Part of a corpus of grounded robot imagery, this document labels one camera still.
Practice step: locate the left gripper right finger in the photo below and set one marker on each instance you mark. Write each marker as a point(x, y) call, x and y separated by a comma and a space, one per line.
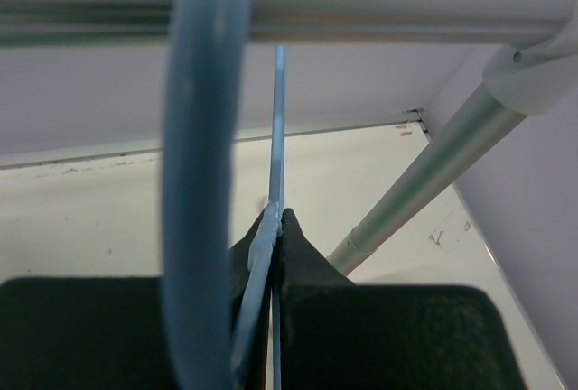
point(336, 334)

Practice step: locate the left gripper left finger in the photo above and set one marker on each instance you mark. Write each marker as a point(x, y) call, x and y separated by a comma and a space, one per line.
point(83, 333)

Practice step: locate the blue hanger of pink shirt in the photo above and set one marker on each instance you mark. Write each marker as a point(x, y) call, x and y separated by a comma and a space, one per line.
point(208, 348)

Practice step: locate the metal clothes rack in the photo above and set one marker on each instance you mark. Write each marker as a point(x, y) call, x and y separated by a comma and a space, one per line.
point(534, 68)

